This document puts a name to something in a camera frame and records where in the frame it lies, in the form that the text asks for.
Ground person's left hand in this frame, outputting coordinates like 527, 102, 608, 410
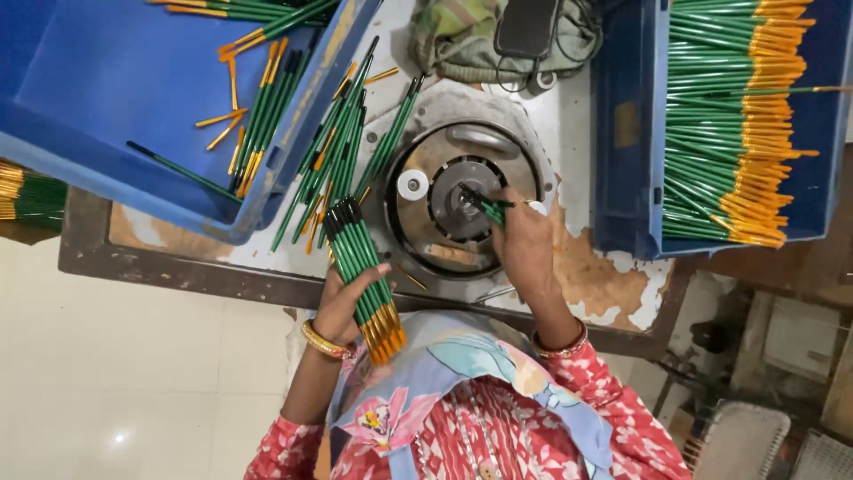
312, 263, 393, 348

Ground person's right hand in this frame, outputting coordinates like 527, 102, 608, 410
490, 202, 562, 302

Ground single green pen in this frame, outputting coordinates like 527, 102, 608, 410
457, 182, 517, 228

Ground bundle of green pens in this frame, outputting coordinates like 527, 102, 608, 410
322, 195, 409, 367

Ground round metal press machine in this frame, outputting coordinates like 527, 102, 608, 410
372, 85, 558, 281

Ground white plastic roller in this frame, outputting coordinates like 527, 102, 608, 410
397, 168, 430, 201

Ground deep blue plastic crate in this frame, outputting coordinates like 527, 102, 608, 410
591, 0, 853, 261

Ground red and gold bangle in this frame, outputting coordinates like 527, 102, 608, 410
530, 319, 590, 361

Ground black phone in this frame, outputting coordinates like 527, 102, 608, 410
493, 0, 562, 61

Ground green checked cloth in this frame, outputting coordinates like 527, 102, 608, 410
408, 0, 605, 85

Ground scattered green pens heap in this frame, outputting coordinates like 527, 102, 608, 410
269, 36, 427, 256

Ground blue floral scarf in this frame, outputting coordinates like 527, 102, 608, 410
328, 309, 615, 480

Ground red floral dress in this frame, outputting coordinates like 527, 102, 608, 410
243, 340, 694, 480

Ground neat pile of capped pens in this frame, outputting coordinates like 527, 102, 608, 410
661, 0, 853, 250

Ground loose green pens in crate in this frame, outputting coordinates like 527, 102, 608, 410
147, 0, 342, 199

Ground white plastic basket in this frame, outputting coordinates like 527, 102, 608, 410
692, 400, 793, 480
789, 428, 853, 480

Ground green pen with black tip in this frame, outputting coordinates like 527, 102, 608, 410
126, 140, 245, 202

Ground wide blue plastic crate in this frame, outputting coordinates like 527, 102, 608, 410
0, 0, 385, 247

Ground gold-tipped pen bundle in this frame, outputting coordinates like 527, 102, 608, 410
0, 159, 68, 233

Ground black cable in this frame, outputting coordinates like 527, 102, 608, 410
494, 0, 602, 94

